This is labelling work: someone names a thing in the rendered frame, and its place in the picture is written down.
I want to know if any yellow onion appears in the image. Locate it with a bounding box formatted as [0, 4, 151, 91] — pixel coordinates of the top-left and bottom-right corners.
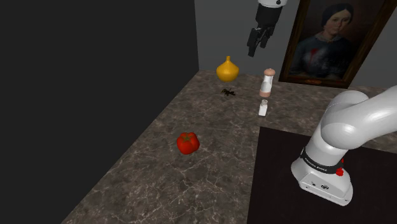
[216, 55, 240, 83]

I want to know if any framed portrait painting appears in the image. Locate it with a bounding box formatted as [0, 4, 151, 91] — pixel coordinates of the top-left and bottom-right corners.
[278, 0, 397, 90]

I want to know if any red tomato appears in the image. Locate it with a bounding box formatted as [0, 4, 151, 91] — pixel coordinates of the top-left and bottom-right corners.
[176, 132, 200, 155]

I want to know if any pink and white pepper mill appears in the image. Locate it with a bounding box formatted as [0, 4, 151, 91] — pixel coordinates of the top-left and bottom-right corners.
[259, 68, 276, 98]

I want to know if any small white salt shaker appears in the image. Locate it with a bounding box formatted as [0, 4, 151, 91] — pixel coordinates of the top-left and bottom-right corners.
[258, 99, 268, 117]

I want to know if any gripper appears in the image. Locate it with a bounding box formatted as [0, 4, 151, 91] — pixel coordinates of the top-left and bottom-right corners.
[246, 3, 283, 58]

